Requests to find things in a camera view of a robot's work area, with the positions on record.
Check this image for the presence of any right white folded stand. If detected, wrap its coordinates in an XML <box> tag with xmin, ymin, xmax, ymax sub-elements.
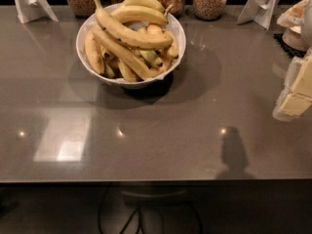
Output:
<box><xmin>237</xmin><ymin>0</ymin><xmax>280</xmax><ymax>30</ymax></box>

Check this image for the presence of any rightmost glass grain jar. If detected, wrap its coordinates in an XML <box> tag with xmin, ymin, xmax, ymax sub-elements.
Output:
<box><xmin>193</xmin><ymin>0</ymin><xmax>227</xmax><ymax>20</ymax></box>

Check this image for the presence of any bottom centre yellow banana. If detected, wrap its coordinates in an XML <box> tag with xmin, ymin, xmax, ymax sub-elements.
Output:
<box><xmin>118</xmin><ymin>59</ymin><xmax>139</xmax><ymax>82</ymax></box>

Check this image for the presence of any white ceramic bowl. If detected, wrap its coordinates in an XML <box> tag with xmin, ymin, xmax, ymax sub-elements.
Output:
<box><xmin>76</xmin><ymin>3</ymin><xmax>186</xmax><ymax>89</ymax></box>

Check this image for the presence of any white folded stand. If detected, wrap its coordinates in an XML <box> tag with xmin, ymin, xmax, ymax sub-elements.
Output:
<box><xmin>237</xmin><ymin>0</ymin><xmax>280</xmax><ymax>30</ymax></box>
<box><xmin>15</xmin><ymin>0</ymin><xmax>59</xmax><ymax>23</ymax></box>

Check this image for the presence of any left yellow banana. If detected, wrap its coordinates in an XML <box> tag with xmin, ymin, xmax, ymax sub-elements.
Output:
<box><xmin>85</xmin><ymin>30</ymin><xmax>104</xmax><ymax>74</ymax></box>

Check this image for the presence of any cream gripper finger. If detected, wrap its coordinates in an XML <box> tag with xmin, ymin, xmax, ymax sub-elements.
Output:
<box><xmin>272</xmin><ymin>56</ymin><xmax>312</xmax><ymax>122</ymax></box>

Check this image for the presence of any spotted middle yellow banana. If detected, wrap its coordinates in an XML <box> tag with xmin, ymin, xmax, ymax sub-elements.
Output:
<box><xmin>139</xmin><ymin>50</ymin><xmax>163</xmax><ymax>67</ymax></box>

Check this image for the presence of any upper curved yellow banana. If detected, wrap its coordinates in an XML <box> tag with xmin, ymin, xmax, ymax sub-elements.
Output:
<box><xmin>111</xmin><ymin>5</ymin><xmax>169</xmax><ymax>25</ymax></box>

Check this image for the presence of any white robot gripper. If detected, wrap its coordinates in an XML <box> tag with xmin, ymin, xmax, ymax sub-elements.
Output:
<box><xmin>277</xmin><ymin>0</ymin><xmax>312</xmax><ymax>98</ymax></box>

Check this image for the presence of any right small yellow banana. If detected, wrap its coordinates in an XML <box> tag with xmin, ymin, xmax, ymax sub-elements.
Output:
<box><xmin>163</xmin><ymin>29</ymin><xmax>178</xmax><ymax>59</ymax></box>

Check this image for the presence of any rear topmost yellow banana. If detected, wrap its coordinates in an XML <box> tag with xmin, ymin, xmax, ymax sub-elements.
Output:
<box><xmin>122</xmin><ymin>0</ymin><xmax>165</xmax><ymax>13</ymax></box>

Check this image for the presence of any black mesh mat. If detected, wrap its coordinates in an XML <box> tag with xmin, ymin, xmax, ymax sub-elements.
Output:
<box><xmin>273</xmin><ymin>33</ymin><xmax>305</xmax><ymax>59</ymax></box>

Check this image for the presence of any left white folded stand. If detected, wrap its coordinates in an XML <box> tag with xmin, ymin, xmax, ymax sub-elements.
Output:
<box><xmin>15</xmin><ymin>0</ymin><xmax>59</xmax><ymax>23</ymax></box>

